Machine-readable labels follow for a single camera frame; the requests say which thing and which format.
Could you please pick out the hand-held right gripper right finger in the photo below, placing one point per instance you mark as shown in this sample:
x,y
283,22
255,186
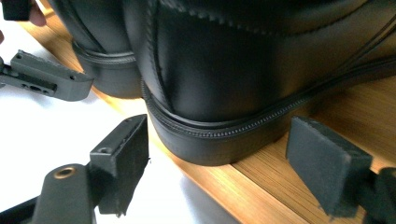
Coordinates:
x,y
327,168

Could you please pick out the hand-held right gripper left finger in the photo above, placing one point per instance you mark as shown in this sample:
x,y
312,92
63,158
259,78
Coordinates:
x,y
123,161

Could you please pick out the wooden three-shelf shoe rack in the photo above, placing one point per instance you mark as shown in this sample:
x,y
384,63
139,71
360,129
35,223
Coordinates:
x,y
280,186

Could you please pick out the black leather shoe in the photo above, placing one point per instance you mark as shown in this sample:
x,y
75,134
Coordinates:
x,y
102,34
224,71

